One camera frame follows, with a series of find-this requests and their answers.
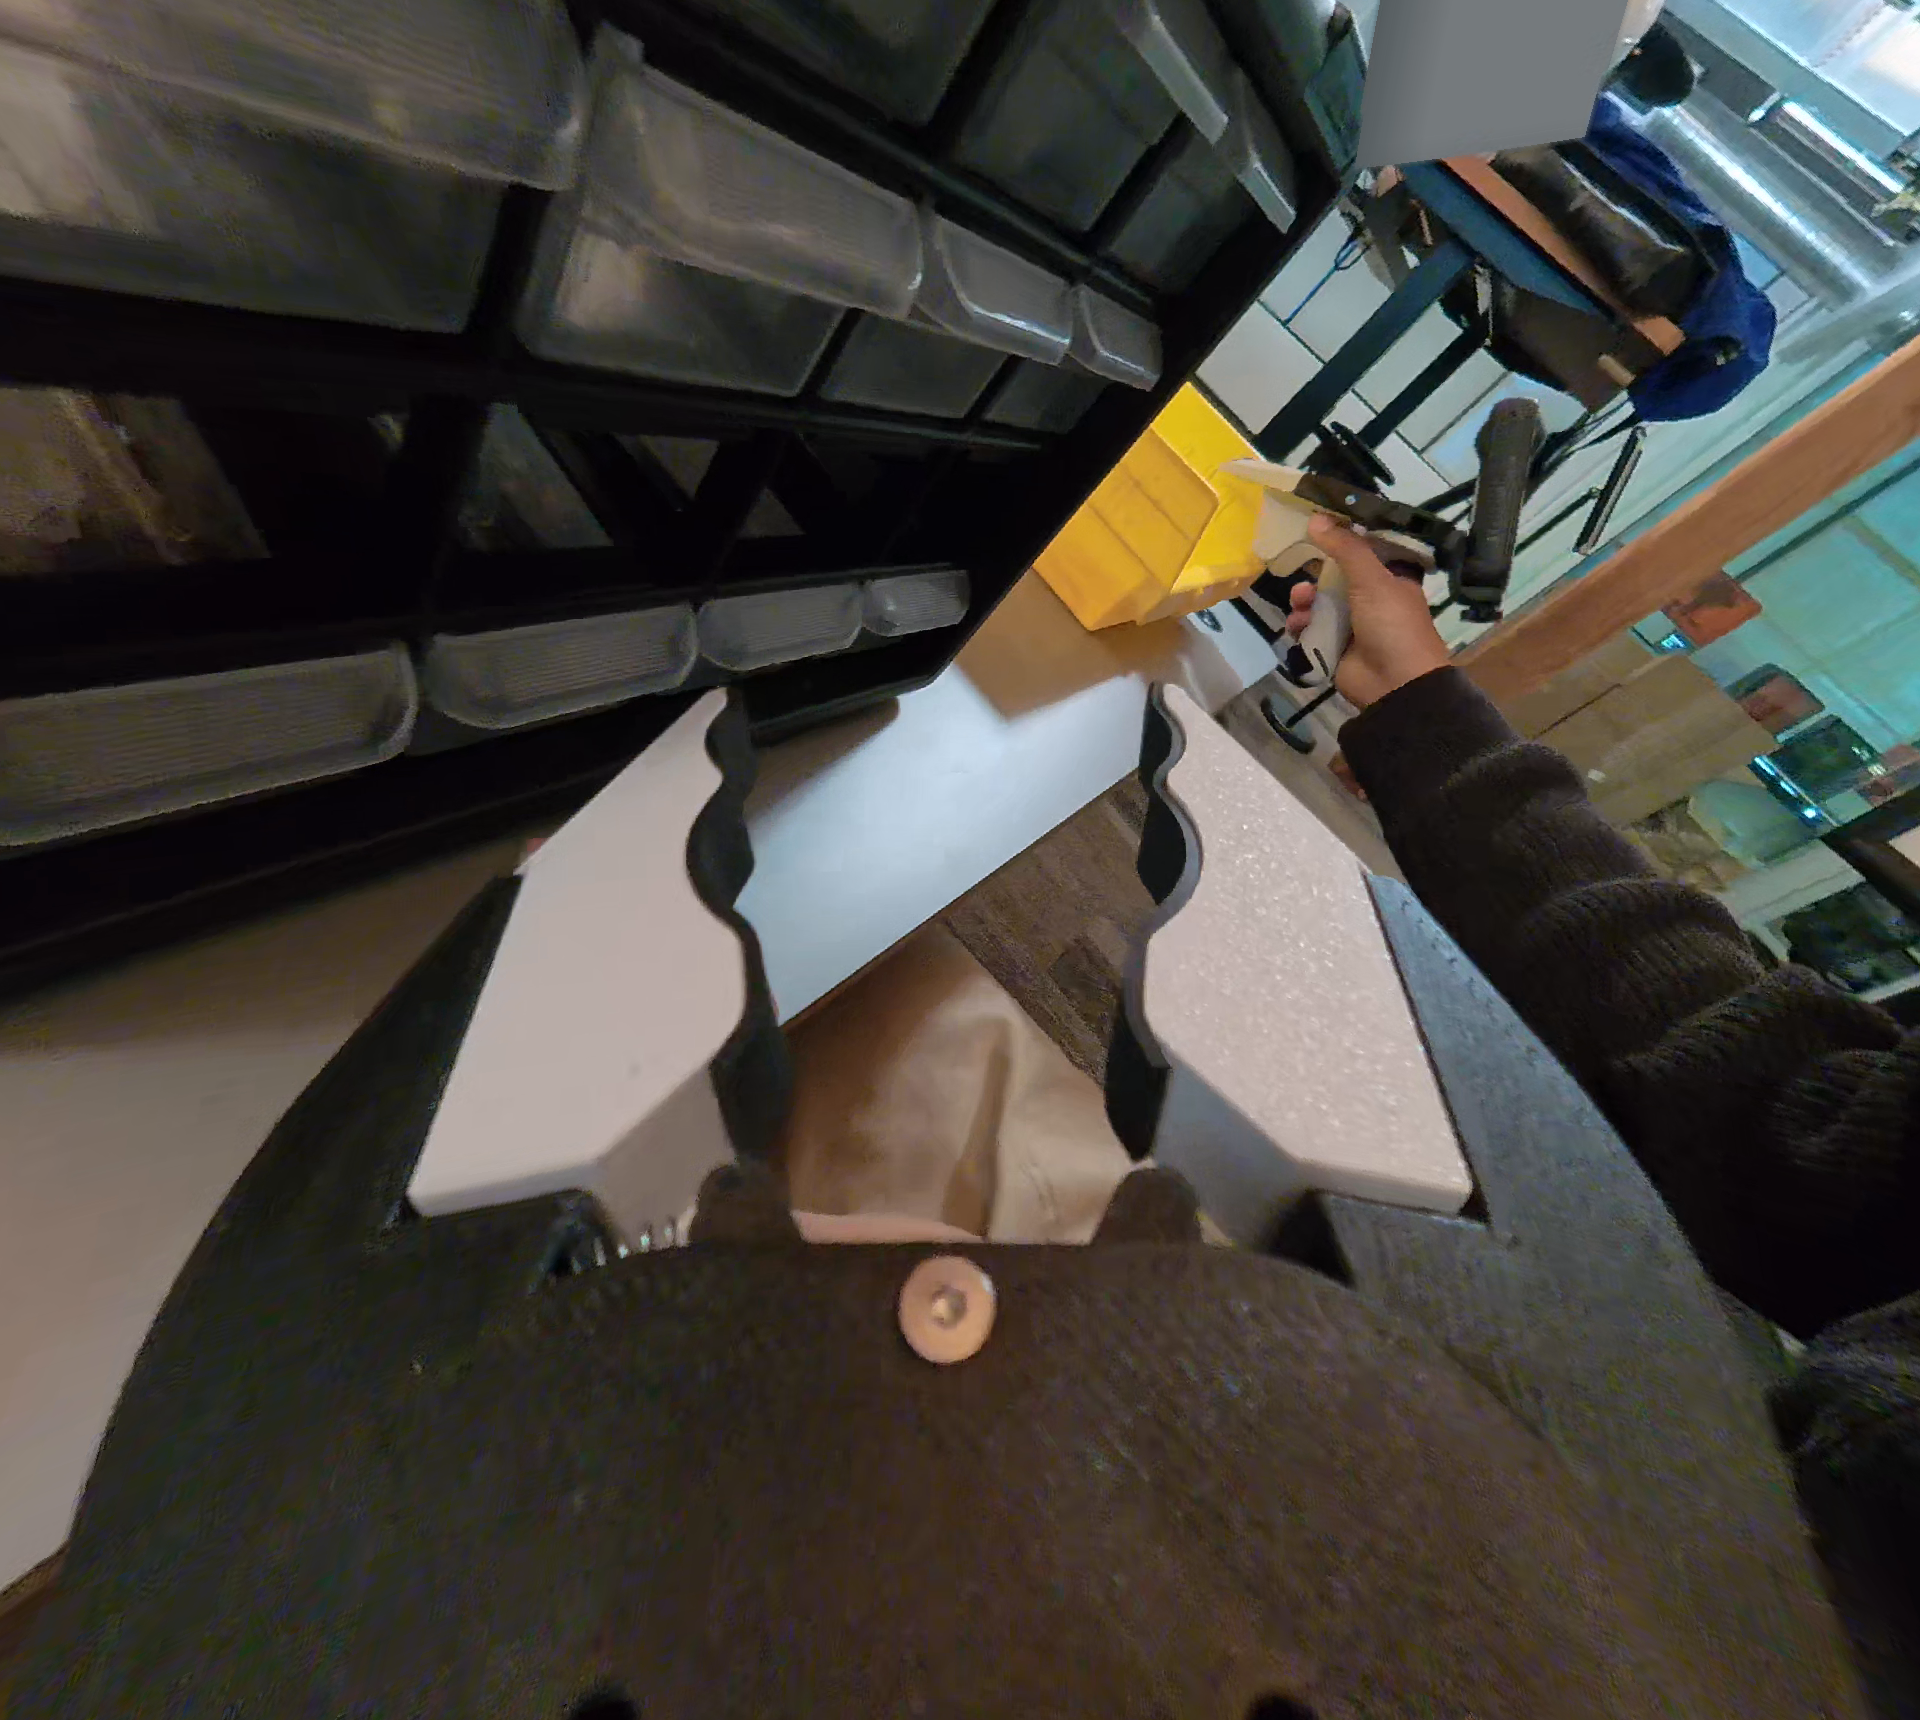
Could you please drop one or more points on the person's right forearm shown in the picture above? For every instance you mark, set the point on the person's right forearm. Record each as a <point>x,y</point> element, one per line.
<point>1576,924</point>

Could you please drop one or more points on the cardboard box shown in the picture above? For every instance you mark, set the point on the cardboard box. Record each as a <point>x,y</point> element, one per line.
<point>1638,730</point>

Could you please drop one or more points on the black drawer cabinet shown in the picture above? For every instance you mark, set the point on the black drawer cabinet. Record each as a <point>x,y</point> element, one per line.
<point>450,363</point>

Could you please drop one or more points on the person's beige pants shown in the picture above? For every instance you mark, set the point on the person's beige pants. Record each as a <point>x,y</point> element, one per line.
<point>932,1104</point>

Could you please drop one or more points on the yellow plastic bin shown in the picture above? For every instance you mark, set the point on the yellow plastic bin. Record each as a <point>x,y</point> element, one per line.
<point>1156,520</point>

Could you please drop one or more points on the grey desk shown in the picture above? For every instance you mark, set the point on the grey desk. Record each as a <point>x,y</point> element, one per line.
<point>153,1119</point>

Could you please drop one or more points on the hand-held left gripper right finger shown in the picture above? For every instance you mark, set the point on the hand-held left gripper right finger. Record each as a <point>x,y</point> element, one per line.
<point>1292,999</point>

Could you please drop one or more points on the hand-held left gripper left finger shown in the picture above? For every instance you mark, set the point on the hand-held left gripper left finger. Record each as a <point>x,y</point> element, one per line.
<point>584,999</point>

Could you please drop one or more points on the blue jacket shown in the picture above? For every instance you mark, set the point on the blue jacket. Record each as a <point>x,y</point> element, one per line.
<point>1727,310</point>

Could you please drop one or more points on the wooden beam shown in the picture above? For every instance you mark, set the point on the wooden beam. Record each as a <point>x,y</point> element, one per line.
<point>1727,520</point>

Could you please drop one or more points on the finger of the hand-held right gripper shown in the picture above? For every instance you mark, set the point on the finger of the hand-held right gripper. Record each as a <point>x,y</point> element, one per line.
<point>1278,484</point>

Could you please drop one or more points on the person's dark knit sweater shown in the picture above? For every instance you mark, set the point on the person's dark knit sweater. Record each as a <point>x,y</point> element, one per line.
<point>1861,1524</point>

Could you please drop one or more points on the rows of small cabinet drawers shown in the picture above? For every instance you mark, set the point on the rows of small cabinet drawers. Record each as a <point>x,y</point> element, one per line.
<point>721,205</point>

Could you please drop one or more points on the person's right hand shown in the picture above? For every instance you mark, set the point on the person's right hand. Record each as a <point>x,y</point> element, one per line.
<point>1388,627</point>

